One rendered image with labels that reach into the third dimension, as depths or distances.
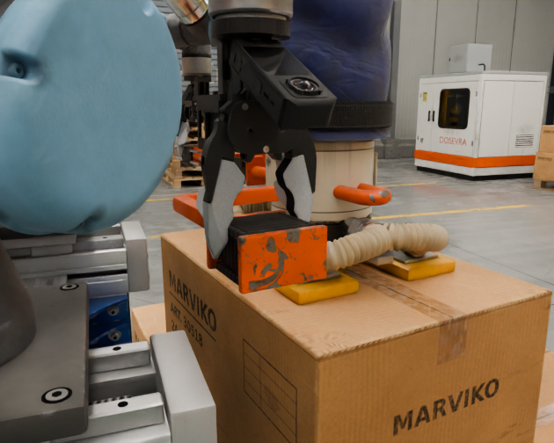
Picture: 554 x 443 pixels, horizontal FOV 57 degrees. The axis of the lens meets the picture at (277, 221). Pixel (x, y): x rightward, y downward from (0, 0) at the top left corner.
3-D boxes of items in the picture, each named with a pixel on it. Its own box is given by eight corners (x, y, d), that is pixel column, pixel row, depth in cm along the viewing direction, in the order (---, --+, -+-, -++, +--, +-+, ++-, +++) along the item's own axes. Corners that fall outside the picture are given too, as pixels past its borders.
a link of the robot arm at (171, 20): (171, 7, 111) (205, 14, 120) (136, 11, 117) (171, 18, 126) (173, 45, 113) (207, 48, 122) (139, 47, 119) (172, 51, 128)
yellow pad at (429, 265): (455, 272, 80) (458, 242, 79) (408, 282, 76) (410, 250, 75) (333, 228, 109) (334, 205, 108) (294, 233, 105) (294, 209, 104)
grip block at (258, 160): (286, 183, 106) (286, 154, 105) (244, 186, 102) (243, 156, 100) (267, 177, 113) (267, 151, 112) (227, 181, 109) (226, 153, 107)
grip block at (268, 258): (327, 278, 46) (328, 225, 45) (242, 295, 43) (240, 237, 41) (282, 255, 54) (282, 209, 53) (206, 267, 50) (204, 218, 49)
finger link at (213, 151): (232, 209, 47) (260, 119, 47) (240, 213, 46) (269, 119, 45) (186, 196, 45) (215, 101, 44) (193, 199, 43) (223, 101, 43)
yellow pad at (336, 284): (360, 293, 72) (360, 259, 70) (298, 307, 67) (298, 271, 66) (254, 239, 101) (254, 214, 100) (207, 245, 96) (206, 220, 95)
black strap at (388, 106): (423, 127, 79) (425, 100, 78) (294, 132, 68) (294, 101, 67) (338, 123, 98) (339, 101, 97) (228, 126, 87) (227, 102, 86)
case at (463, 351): (524, 525, 81) (553, 289, 72) (313, 651, 63) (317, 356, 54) (319, 362, 133) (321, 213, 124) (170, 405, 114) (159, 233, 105)
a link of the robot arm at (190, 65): (178, 58, 131) (207, 60, 135) (178, 76, 132) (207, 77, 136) (186, 56, 125) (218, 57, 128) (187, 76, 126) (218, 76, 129)
